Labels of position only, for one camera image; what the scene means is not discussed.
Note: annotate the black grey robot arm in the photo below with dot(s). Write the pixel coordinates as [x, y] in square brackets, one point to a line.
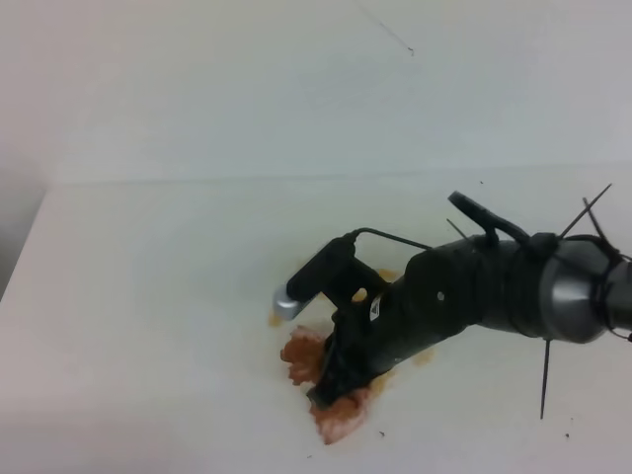
[570, 290]

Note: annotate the pink white stained rag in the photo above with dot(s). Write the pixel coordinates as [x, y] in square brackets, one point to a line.
[304, 352]

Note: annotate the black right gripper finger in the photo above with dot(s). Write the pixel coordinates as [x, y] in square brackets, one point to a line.
[330, 388]

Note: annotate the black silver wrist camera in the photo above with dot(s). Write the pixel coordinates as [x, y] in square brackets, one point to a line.
[334, 271]

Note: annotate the brown coffee stain puddle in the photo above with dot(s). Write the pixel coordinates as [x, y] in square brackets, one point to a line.
[276, 320]

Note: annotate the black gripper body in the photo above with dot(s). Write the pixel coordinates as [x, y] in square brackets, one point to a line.
[434, 299]

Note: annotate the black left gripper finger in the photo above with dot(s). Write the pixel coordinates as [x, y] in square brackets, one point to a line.
[331, 358]

